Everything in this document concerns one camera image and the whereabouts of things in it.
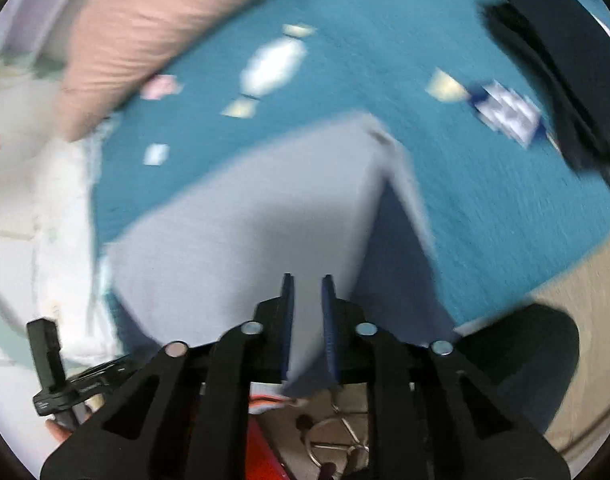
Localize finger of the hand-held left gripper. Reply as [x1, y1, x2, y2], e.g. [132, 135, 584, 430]
[26, 318, 66, 395]

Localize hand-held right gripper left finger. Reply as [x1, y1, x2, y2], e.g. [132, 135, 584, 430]
[40, 272, 298, 480]

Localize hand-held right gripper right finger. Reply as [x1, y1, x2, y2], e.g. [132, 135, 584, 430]
[321, 274, 571, 480]

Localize grey jacket with navy sleeves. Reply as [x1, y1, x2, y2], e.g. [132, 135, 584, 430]
[102, 110, 458, 398]

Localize person's left hand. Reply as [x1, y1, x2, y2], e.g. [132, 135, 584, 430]
[45, 407, 93, 445]

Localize red object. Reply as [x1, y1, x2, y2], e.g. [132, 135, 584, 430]
[245, 415, 291, 480]

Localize teal bed sheet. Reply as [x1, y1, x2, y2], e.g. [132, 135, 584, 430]
[87, 0, 610, 331]

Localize pink quilt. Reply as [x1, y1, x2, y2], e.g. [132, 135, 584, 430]
[52, 0, 346, 143]

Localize folded dark pants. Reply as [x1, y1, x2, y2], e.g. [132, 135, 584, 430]
[480, 0, 610, 193]

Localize metal ring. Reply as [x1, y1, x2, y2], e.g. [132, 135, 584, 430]
[295, 400, 373, 473]

